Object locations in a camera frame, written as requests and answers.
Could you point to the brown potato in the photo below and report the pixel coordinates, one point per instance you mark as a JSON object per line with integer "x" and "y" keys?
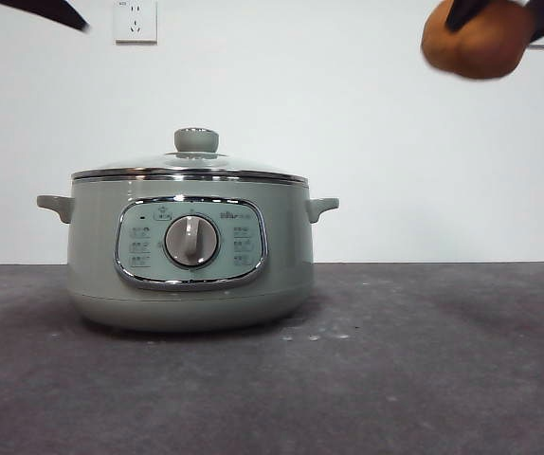
{"x": 480, "y": 52}

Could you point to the pale green electric pot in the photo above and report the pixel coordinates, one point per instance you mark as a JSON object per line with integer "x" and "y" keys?
{"x": 96, "y": 237}

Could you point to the glass lid with green knob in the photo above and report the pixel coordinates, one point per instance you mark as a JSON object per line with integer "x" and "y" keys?
{"x": 196, "y": 140}

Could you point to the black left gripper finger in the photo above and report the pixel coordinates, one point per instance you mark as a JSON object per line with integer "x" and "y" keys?
{"x": 59, "y": 12}

